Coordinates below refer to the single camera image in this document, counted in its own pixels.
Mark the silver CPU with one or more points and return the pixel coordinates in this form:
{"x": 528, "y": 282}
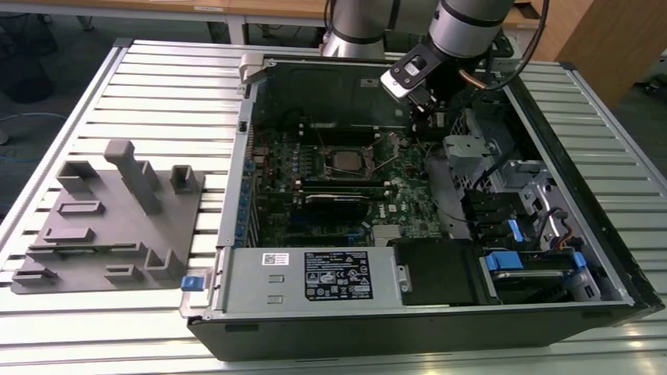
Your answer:
{"x": 345, "y": 159}

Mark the metal locking lever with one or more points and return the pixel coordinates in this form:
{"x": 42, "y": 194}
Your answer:
{"x": 319, "y": 137}
{"x": 329, "y": 168}

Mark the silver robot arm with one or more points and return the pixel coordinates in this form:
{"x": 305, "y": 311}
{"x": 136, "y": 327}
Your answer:
{"x": 463, "y": 27}

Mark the CPU socket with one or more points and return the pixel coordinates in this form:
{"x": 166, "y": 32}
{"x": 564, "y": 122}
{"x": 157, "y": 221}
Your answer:
{"x": 345, "y": 173}

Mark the silver metal drive cage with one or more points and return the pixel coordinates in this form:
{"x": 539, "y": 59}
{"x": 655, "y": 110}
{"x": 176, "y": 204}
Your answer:
{"x": 468, "y": 148}

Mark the green motherboard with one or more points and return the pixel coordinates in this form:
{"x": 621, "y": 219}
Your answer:
{"x": 411, "y": 195}

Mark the black graphics card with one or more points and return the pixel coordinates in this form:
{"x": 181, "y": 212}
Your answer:
{"x": 336, "y": 209}

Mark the small silver heatsink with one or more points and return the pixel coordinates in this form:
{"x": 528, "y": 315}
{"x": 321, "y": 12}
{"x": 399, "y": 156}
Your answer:
{"x": 388, "y": 231}

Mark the blue plastic clip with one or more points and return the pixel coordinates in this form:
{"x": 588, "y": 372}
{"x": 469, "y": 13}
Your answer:
{"x": 515, "y": 230}

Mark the wooden cabinet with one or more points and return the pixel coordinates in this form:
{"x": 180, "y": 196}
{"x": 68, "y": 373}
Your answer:
{"x": 615, "y": 39}

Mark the black chair base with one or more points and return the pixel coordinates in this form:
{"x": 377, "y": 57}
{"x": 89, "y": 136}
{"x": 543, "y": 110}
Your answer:
{"x": 657, "y": 84}

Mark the wooden desk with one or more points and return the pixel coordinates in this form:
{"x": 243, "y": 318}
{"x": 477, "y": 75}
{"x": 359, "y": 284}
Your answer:
{"x": 276, "y": 8}
{"x": 104, "y": 4}

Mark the blue disk carrier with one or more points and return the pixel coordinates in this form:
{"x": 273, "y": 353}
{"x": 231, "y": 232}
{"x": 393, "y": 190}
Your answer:
{"x": 503, "y": 261}

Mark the black fan shroud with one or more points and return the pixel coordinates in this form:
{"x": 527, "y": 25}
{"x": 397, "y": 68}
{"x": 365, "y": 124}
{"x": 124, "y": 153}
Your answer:
{"x": 437, "y": 273}

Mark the silver power supply unit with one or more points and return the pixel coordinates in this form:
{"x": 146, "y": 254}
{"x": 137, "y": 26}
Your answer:
{"x": 249, "y": 289}

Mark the black open PC case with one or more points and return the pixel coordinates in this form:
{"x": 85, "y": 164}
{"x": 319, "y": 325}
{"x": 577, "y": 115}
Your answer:
{"x": 364, "y": 336}

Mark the blue case latch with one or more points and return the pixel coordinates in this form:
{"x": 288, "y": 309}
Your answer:
{"x": 190, "y": 284}

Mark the grey parts rack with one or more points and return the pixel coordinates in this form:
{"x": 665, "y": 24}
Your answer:
{"x": 120, "y": 234}

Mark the black office chair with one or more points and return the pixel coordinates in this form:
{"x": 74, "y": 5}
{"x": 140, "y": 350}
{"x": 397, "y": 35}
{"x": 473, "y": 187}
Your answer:
{"x": 28, "y": 74}

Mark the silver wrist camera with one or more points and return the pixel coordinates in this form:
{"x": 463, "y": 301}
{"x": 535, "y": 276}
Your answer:
{"x": 403, "y": 84}

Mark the black plastic bracket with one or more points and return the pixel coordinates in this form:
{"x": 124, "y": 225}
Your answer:
{"x": 489, "y": 211}

